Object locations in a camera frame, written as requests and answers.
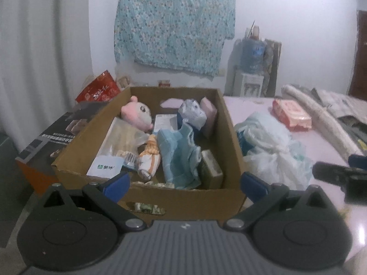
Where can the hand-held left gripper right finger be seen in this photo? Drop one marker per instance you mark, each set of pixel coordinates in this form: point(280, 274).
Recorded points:
point(253, 186)

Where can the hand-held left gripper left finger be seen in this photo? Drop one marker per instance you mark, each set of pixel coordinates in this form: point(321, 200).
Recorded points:
point(117, 184)

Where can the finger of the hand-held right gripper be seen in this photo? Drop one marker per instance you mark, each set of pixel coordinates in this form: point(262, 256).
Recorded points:
point(329, 173)
point(358, 160)

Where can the orange striped sock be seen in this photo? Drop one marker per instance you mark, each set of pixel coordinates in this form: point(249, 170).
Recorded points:
point(149, 157)

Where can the clear plastic packet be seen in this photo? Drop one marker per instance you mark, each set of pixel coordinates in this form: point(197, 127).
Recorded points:
point(123, 137)

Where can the light blue checkered cloth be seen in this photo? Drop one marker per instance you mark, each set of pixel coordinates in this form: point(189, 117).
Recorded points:
point(177, 154)

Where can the brown cardboard box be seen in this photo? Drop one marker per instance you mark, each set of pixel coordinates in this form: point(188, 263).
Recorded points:
point(186, 200)

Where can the pink plush toy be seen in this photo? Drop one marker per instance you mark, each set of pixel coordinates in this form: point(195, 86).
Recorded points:
point(136, 114)

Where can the blue white carton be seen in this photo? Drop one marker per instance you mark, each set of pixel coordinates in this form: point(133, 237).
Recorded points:
point(165, 123)

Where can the pink sponge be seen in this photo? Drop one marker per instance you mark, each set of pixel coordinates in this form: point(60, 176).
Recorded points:
point(209, 114)

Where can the blue white packet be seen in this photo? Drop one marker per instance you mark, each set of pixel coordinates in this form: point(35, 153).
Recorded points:
point(192, 111)

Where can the grey blanket yellow print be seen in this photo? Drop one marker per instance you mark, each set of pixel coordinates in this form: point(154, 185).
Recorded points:
point(358, 137)

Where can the blue printed plastic bag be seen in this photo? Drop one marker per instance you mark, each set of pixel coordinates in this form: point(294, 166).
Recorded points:
point(243, 144)

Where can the checkered printed sheet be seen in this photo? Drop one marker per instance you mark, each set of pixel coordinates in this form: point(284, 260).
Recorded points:
point(344, 106)

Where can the light blue plastic bag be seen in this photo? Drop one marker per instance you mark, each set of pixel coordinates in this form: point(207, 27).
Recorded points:
point(266, 126)

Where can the pink wet wipes packet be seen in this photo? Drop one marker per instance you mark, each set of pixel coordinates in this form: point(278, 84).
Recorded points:
point(291, 114)

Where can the black printed carton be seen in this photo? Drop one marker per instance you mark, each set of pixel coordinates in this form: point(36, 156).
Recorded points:
point(43, 149)

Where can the red snack bag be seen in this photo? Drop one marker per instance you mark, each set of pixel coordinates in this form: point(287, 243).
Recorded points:
point(97, 90)

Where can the brown wooden door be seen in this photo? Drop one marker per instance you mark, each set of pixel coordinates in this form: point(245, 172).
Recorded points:
point(359, 57)

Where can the small red box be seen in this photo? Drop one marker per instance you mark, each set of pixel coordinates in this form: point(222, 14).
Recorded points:
point(164, 83)

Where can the patterned gift bag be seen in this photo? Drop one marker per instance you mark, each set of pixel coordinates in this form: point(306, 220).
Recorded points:
point(272, 63)

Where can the large water jug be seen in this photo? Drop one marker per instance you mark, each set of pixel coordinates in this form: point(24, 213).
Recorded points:
point(252, 54)

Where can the small beige bottle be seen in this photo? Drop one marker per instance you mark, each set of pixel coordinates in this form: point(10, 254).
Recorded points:
point(255, 32)

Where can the white curtain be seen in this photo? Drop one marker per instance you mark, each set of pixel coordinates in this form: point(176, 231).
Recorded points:
point(43, 48)

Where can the blue floral cloth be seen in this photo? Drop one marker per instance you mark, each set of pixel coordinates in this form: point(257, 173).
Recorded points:
point(172, 25)

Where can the white wall socket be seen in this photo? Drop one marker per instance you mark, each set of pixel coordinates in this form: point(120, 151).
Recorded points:
point(221, 72)

